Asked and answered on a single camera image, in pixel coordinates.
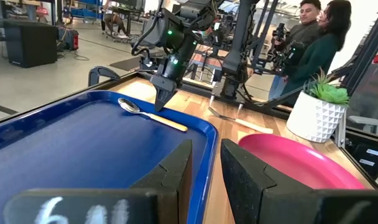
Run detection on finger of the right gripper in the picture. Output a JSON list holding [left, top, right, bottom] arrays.
[[154, 88, 166, 113], [163, 90, 177, 105]]

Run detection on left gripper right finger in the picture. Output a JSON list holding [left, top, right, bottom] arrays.
[[220, 139, 316, 224]]

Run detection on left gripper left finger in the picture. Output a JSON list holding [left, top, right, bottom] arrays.
[[129, 139, 193, 224]]

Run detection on spoon with wooden handle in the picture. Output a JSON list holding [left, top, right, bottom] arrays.
[[117, 97, 189, 133]]

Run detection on fork with wooden handle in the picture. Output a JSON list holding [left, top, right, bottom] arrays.
[[207, 106, 274, 135]]

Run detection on blue plastic tray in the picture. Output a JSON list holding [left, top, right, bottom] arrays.
[[0, 90, 219, 224]]

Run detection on pink round plate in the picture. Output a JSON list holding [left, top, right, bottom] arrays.
[[237, 133, 367, 190]]

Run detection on black floor mat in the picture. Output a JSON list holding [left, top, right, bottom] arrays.
[[109, 55, 143, 72]]

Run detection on black table clamp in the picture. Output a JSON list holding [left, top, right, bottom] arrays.
[[88, 65, 121, 88]]

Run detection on person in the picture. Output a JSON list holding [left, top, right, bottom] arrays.
[[268, 0, 353, 105], [271, 0, 323, 78], [102, 0, 127, 35]]

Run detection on succulent in white pot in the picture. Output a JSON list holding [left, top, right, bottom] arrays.
[[285, 68, 351, 144]]

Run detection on red and black device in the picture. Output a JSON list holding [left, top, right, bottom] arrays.
[[57, 26, 80, 51]]

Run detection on blue storage bins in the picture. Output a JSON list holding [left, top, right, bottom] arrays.
[[70, 6, 104, 20]]

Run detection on black background robot rig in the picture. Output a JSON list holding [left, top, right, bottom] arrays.
[[263, 21, 307, 75]]

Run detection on gray metal table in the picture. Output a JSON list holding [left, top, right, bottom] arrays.
[[347, 107, 378, 136]]

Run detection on black cabinet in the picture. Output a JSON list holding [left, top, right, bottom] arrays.
[[2, 20, 58, 68]]

